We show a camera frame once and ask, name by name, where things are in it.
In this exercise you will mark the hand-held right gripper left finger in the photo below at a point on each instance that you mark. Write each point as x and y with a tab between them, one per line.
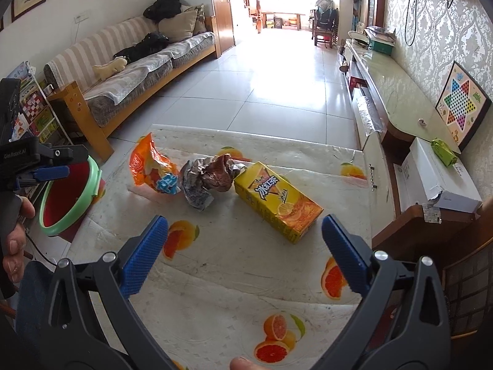
146	254

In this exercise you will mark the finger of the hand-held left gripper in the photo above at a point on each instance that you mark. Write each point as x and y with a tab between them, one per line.
65	154
52	172

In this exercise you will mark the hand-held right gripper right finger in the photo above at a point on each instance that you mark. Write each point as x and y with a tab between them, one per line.
342	246

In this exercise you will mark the red bin with green rim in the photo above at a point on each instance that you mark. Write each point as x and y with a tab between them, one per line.
65	196

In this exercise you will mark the yellow drink carton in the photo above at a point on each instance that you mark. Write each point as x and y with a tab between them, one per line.
277	200

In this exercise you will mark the orange snack bag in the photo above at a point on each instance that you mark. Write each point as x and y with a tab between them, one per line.
146	165

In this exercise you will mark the silver brown wrapper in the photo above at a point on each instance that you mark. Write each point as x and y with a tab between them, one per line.
215	177

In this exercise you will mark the person's left hand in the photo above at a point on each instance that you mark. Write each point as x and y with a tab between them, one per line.
15	250

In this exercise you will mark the person's right hand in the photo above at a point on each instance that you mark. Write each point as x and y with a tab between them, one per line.
244	364

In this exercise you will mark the display of children's books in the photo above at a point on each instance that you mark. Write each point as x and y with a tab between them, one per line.
36	102

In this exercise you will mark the dark wooden side table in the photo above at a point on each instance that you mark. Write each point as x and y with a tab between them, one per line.
404	231

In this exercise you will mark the fruit print tablecloth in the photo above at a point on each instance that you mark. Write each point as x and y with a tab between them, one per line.
231	262

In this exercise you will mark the cream plush toy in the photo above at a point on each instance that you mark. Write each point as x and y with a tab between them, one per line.
109	68

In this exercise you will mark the white cardboard box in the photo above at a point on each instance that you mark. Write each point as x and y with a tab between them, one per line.
427	173

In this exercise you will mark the wooden sofa with striped cover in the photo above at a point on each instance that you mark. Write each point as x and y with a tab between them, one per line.
146	65

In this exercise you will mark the person's blue jeans leg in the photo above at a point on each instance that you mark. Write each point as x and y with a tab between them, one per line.
30	300

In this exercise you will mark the wooden lattice chair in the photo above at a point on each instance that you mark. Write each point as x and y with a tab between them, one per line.
470	285

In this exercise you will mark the silver foil sheet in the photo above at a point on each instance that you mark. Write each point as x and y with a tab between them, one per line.
369	115

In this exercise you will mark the black garment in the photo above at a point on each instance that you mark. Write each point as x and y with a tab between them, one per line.
146	44

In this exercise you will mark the green foil packet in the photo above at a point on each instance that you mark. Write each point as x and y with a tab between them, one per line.
443	152

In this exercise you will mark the red box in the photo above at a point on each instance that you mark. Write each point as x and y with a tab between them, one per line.
356	83

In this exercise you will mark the long low television cabinet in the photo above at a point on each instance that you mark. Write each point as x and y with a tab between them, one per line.
396	88

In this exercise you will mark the beige pillow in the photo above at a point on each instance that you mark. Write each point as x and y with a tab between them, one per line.
177	27

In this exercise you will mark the black jacket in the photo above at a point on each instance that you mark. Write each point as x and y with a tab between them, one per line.
163	7

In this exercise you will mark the colourful star checkers board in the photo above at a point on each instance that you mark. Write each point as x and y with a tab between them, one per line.
460	102

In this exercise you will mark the patterned brown pillow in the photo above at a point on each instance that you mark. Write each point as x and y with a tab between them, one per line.
200	17

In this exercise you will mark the wooden door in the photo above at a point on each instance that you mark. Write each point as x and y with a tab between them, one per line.
223	27

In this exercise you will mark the green box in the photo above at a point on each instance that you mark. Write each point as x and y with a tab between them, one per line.
381	46

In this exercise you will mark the stack of papers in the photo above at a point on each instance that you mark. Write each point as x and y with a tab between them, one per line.
379	32

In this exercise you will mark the wooden chair with dark bag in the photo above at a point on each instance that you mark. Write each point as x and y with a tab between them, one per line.
325	23

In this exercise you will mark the wooden bench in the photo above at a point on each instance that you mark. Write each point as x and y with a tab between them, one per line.
283	15

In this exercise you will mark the white wall socket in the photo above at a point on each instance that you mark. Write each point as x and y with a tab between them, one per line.
83	17

